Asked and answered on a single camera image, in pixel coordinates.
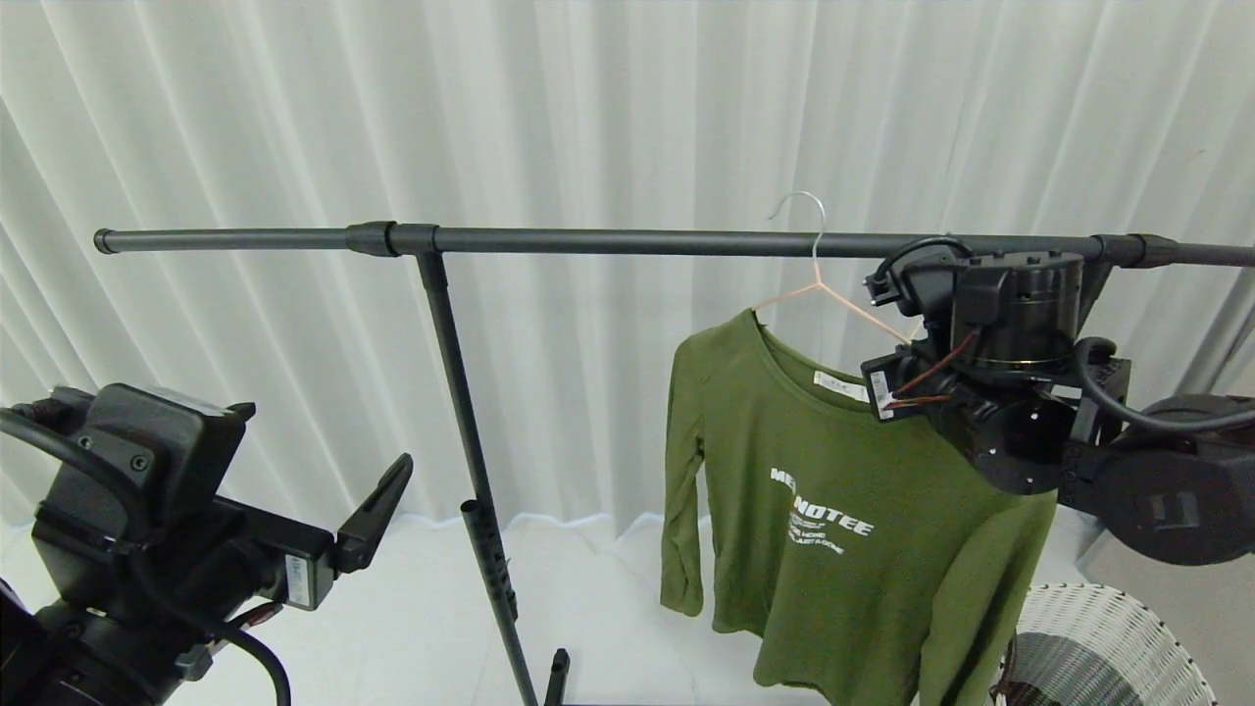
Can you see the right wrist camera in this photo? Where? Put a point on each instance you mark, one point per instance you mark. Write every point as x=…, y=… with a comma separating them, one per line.
x=922, y=289

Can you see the white curtain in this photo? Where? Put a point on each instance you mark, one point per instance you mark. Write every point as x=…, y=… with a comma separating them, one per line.
x=294, y=118

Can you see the green long-sleeved shirt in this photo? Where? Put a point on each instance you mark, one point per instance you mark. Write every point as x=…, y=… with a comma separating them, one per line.
x=784, y=588

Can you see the white laundry basket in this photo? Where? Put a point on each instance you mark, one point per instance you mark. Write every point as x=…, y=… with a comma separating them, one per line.
x=1108, y=618

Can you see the black clothes rack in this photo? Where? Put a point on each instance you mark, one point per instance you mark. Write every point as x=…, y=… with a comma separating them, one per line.
x=637, y=241

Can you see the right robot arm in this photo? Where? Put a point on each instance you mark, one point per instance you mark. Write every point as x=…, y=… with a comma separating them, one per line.
x=1177, y=490

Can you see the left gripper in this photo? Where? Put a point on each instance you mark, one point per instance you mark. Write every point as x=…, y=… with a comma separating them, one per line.
x=275, y=564

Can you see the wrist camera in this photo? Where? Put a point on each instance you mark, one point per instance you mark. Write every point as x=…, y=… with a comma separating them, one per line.
x=147, y=441
x=922, y=289

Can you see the pink clothes hanger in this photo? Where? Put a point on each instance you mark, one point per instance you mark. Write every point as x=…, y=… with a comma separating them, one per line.
x=818, y=260

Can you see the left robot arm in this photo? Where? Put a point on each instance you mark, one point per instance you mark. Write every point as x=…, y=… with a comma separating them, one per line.
x=59, y=667

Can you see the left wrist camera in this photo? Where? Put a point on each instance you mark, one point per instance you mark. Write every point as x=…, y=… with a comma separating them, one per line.
x=147, y=441

